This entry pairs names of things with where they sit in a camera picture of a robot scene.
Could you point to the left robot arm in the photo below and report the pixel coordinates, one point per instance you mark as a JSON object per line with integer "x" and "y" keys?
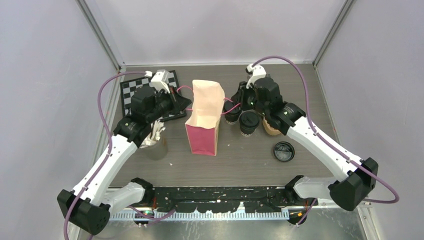
{"x": 87, "y": 205}

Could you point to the brown cardboard cup carrier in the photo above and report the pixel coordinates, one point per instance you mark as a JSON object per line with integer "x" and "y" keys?
{"x": 270, "y": 130}

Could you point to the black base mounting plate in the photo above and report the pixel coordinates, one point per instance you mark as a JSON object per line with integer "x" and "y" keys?
{"x": 227, "y": 199}

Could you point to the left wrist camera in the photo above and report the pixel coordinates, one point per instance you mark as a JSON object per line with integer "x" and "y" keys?
{"x": 159, "y": 81}

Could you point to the silver tin can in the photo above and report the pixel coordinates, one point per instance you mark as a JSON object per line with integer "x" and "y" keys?
{"x": 156, "y": 151}

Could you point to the paper cakes gift bag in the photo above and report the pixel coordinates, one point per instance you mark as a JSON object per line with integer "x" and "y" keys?
{"x": 202, "y": 127}

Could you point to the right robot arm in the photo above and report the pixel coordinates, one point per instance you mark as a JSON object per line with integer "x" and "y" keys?
{"x": 350, "y": 182}

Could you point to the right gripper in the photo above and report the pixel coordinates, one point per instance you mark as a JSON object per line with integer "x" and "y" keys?
{"x": 241, "y": 94}

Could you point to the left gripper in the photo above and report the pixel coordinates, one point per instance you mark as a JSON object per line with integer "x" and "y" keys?
{"x": 179, "y": 103}

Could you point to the black plastic cup lid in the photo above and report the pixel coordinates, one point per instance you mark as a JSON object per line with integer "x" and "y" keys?
{"x": 231, "y": 108}

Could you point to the black paper coffee cup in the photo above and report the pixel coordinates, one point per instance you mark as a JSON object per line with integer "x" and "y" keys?
{"x": 231, "y": 119}

